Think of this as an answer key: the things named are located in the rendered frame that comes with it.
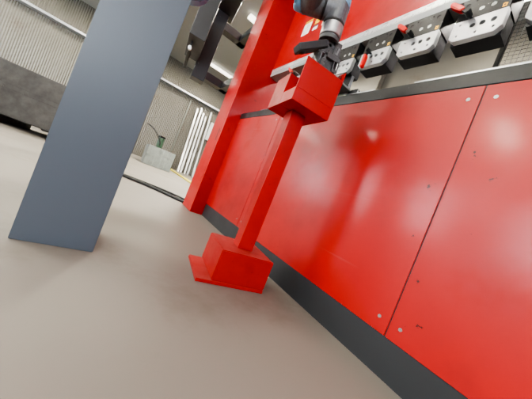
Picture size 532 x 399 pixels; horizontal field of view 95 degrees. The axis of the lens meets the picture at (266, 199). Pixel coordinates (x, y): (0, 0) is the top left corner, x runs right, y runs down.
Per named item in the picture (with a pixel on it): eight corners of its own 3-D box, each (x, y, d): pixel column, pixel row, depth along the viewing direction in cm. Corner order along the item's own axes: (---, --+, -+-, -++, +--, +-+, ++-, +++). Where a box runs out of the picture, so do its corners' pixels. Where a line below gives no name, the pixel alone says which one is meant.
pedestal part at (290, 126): (233, 242, 94) (285, 112, 93) (246, 246, 97) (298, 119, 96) (237, 248, 89) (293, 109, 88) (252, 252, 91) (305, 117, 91)
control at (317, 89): (267, 108, 98) (283, 66, 97) (298, 127, 104) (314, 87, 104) (291, 98, 79) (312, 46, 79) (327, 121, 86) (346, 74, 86)
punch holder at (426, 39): (394, 58, 106) (408, 22, 105) (403, 70, 110) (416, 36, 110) (431, 47, 93) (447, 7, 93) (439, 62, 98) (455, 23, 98)
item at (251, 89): (182, 203, 212) (280, -45, 209) (259, 227, 259) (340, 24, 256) (189, 210, 191) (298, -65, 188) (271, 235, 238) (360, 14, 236)
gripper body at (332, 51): (336, 75, 86) (347, 42, 85) (317, 63, 82) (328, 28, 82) (323, 81, 93) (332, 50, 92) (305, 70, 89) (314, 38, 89)
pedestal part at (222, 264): (188, 256, 95) (199, 228, 95) (244, 270, 106) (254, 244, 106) (194, 280, 77) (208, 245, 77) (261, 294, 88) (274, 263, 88)
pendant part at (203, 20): (184, 55, 219) (199, 17, 219) (197, 62, 224) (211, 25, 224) (189, 32, 178) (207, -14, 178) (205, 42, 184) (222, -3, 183)
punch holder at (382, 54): (356, 69, 122) (368, 38, 122) (365, 78, 127) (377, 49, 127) (383, 61, 110) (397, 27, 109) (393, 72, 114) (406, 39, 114)
